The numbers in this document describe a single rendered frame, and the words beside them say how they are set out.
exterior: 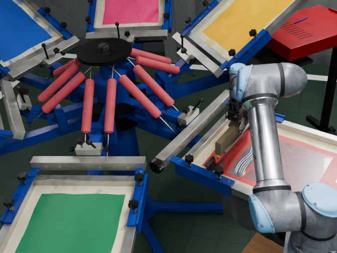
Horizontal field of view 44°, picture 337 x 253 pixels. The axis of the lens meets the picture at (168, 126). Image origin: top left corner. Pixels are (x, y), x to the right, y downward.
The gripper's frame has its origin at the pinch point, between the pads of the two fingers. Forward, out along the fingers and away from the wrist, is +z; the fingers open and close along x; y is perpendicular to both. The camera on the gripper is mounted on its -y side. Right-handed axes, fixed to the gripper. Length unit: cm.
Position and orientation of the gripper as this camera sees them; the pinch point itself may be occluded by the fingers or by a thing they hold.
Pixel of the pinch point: (238, 127)
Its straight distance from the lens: 207.6
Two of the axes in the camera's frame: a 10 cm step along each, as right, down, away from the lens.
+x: 8.1, 2.9, -5.1
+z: 0.8, 8.0, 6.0
